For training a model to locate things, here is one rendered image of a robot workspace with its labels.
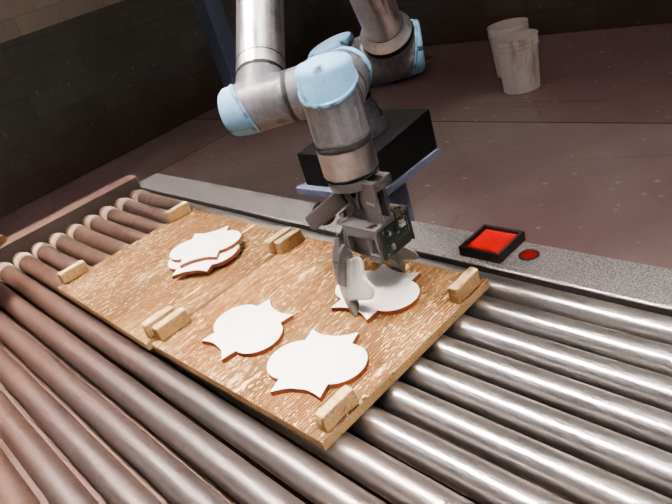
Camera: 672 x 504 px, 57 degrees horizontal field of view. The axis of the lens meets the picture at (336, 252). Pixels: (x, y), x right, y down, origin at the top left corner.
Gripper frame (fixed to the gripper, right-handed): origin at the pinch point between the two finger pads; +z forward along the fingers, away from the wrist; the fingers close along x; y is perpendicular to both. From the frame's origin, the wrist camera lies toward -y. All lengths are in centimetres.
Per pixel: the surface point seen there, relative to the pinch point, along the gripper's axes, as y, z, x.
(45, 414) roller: -31, 3, -43
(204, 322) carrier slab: -23.0, 0.8, -17.5
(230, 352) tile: -10.6, -0.1, -20.9
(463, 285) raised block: 13.6, -1.9, 3.9
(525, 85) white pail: -169, 91, 325
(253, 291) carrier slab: -21.7, 0.8, -7.8
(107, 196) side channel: -108, 1, 7
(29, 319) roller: -67, 3, -33
